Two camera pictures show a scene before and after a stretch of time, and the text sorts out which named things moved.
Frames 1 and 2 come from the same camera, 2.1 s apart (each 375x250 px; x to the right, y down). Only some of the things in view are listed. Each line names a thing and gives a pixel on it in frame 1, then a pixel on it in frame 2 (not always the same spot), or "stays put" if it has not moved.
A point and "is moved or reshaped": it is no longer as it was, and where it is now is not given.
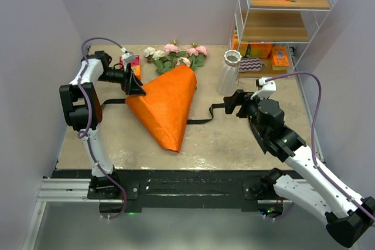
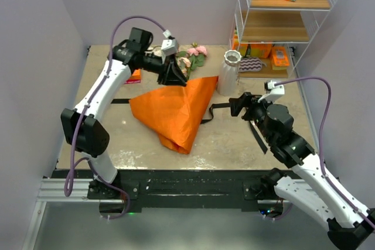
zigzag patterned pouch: [250, 64] stays put
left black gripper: [131, 82] → [171, 73]
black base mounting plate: [186, 191] stays put
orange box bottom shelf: [252, 48] stays put
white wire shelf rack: [276, 17] stays put
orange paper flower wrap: [166, 106] is moved or reshaped
